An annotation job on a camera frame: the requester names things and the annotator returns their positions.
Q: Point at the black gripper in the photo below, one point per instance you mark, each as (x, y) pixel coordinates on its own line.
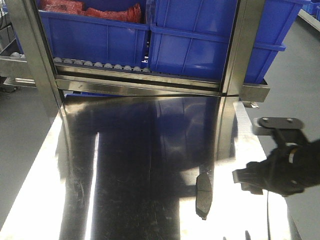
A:
(291, 167)

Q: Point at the grey brake pad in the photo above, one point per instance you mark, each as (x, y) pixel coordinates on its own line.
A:
(204, 195)

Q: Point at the right blue plastic bin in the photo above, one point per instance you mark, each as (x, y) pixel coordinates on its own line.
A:
(191, 37)

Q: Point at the blue plastic bin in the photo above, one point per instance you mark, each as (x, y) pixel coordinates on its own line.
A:
(94, 39)
(191, 37)

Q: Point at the red bubble wrap bags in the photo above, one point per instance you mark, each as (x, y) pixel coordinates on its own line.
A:
(75, 7)

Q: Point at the left blue plastic bin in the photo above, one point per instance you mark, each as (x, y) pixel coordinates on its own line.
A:
(94, 39)

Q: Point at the stainless steel roller rack frame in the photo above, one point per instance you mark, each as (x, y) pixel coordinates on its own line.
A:
(51, 79)

